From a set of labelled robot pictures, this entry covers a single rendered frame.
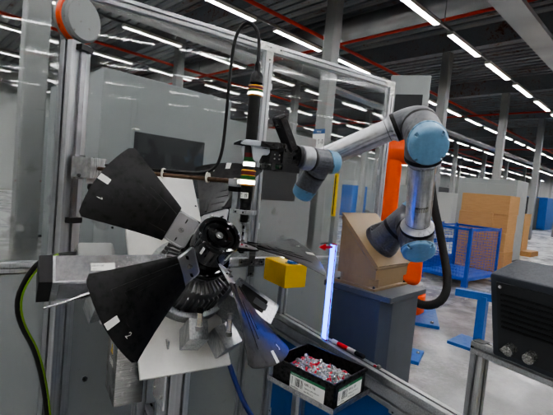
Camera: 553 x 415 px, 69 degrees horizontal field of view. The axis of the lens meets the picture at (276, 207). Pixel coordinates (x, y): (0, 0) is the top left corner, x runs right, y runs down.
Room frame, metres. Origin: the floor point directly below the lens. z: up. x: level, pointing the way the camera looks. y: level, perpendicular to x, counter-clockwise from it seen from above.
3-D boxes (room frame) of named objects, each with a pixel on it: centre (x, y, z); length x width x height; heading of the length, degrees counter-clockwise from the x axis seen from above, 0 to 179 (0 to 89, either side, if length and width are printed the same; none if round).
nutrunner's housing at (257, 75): (1.17, 0.09, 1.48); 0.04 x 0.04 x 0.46
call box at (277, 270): (1.61, -0.06, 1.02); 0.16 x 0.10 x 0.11; 32
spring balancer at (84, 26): (1.45, 0.75, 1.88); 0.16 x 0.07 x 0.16; 157
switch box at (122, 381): (1.34, 0.46, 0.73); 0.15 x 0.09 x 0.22; 32
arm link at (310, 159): (1.28, -0.07, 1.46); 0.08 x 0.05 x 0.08; 32
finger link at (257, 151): (1.15, 0.07, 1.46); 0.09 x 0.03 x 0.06; 132
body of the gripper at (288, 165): (1.23, 0.00, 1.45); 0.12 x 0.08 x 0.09; 122
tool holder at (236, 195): (1.18, 0.10, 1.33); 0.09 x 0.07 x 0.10; 67
